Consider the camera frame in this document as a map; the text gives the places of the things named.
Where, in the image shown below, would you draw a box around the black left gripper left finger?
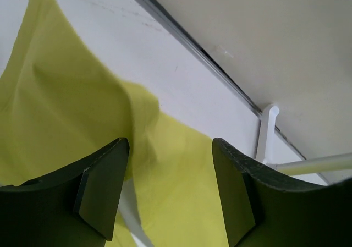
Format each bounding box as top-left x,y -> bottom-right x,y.
1,138 -> 129,241

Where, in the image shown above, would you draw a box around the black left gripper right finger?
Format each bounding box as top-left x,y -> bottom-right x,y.
212,138 -> 351,246

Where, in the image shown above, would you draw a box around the yellow trousers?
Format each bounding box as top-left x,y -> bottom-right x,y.
1,0 -> 228,246

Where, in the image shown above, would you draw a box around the white clothes rack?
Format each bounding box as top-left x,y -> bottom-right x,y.
119,102 -> 351,246

